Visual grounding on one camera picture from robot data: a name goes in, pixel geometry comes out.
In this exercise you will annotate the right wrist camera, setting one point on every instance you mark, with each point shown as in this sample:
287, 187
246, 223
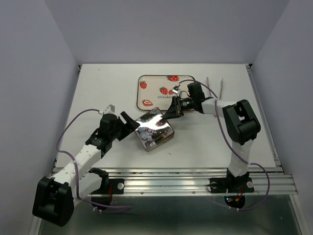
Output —
176, 90

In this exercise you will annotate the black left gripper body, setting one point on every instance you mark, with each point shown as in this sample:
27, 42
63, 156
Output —
115, 134

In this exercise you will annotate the square gold cookie tin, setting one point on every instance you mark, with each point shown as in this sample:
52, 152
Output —
151, 139

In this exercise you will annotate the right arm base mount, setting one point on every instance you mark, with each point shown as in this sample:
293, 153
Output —
234, 195

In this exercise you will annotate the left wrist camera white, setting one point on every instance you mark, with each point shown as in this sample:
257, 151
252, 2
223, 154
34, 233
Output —
108, 110

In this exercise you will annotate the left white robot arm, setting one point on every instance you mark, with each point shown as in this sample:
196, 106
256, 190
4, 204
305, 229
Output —
57, 196

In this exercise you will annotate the gold tin lid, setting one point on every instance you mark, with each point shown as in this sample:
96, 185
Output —
153, 129

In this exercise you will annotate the aluminium front frame rails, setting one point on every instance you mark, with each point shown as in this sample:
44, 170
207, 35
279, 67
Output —
158, 182

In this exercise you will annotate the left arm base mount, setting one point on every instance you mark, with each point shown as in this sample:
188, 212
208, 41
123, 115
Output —
108, 187

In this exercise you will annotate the metal tongs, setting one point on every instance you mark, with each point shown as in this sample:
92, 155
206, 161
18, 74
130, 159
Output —
215, 87

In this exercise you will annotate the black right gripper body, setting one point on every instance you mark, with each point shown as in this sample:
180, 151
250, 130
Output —
187, 104

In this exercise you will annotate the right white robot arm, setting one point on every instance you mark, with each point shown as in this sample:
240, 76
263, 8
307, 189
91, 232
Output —
242, 127

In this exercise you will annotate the strawberry print tray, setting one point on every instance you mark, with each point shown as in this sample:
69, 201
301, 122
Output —
156, 90

